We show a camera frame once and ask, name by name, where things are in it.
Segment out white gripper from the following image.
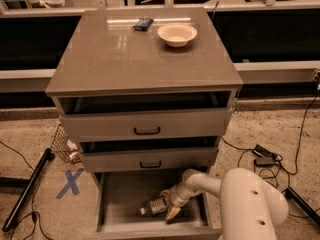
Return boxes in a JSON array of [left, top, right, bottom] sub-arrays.
[[160, 183, 194, 222]]

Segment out clear plastic water bottle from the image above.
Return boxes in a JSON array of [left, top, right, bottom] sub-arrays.
[[140, 197, 168, 216]]

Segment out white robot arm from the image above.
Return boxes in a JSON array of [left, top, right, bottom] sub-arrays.
[[161, 168, 289, 240]]

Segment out bottom grey drawer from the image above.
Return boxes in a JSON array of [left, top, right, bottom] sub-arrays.
[[83, 168, 222, 240]]

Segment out grey drawer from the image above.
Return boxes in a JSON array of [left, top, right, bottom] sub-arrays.
[[60, 108, 232, 142], [83, 168, 222, 240], [80, 136, 218, 173]]

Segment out middle grey drawer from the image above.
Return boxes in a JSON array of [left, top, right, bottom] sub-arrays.
[[80, 136, 218, 173]]

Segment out top grey drawer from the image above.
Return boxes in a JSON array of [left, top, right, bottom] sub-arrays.
[[60, 108, 232, 142]]

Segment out grey drawer cabinet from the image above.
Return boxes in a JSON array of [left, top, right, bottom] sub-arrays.
[[45, 7, 244, 240]]

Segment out blue tape cross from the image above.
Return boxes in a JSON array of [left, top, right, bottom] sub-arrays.
[[56, 168, 84, 199]]

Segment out black power adapter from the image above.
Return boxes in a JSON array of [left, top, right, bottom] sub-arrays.
[[252, 144, 276, 167]]

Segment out black stand leg left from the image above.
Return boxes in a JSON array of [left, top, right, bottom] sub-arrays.
[[0, 148, 55, 232]]

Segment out white paper bowl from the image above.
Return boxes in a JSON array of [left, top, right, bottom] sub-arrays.
[[157, 23, 197, 48]]

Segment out dark blue snack packet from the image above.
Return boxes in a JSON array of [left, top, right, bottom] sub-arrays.
[[133, 18, 153, 31]]

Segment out black middle drawer handle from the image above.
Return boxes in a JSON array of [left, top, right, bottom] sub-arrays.
[[139, 161, 162, 169]]

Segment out black drawer handle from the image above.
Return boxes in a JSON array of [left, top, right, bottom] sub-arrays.
[[139, 161, 162, 169], [133, 127, 161, 136]]

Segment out black top drawer handle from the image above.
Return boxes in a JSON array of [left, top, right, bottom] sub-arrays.
[[133, 127, 161, 136]]

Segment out black cable right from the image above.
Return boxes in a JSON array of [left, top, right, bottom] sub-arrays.
[[220, 95, 320, 218]]

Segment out black cable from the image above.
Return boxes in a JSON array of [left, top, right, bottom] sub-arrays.
[[220, 95, 320, 218], [0, 140, 54, 240]]

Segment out wire mesh basket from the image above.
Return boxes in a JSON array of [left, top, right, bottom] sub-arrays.
[[51, 124, 80, 164]]

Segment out black cable left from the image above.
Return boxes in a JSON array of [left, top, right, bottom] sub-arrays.
[[0, 140, 54, 240]]

